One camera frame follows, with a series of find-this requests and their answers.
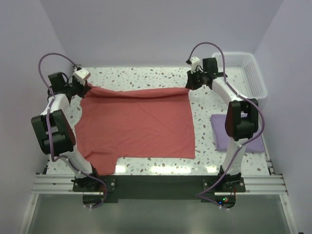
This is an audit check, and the folded purple t shirt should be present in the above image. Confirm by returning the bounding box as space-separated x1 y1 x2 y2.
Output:
210 114 265 153

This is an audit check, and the red t shirt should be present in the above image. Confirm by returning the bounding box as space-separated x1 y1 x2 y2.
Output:
75 87 195 175

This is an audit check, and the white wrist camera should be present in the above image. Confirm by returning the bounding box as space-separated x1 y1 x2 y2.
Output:
73 68 91 83
186 57 201 73

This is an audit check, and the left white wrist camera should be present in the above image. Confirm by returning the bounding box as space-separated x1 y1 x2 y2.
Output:
73 68 91 83

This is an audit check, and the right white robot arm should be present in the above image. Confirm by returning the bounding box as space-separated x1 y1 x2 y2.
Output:
185 57 259 196

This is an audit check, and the white plastic basket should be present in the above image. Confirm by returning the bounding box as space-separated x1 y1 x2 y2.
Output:
212 52 268 100

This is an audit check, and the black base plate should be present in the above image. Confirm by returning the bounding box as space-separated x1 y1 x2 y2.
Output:
72 175 246 208

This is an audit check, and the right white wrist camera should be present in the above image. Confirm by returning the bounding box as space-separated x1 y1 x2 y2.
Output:
186 57 201 73

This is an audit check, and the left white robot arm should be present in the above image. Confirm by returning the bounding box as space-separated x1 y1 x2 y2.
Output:
31 68 103 192

